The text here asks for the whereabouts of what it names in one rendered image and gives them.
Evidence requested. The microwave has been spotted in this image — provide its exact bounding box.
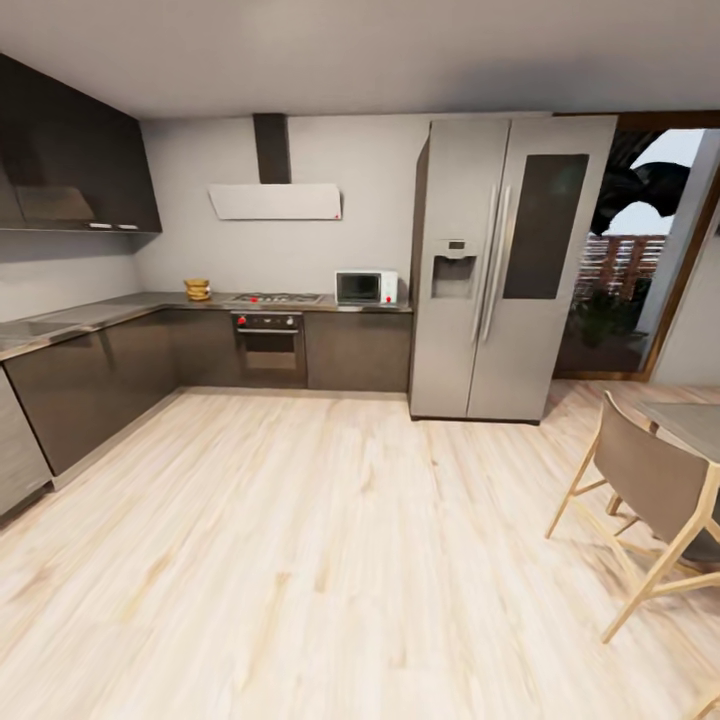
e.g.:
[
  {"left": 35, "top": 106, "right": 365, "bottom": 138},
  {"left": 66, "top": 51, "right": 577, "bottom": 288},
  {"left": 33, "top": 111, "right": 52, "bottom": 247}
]
[{"left": 334, "top": 267, "right": 398, "bottom": 304}]

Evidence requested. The popcorn bag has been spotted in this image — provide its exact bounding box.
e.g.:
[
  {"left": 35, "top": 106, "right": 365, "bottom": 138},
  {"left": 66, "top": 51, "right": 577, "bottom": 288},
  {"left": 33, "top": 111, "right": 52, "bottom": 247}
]
[{"left": 185, "top": 279, "right": 210, "bottom": 301}]

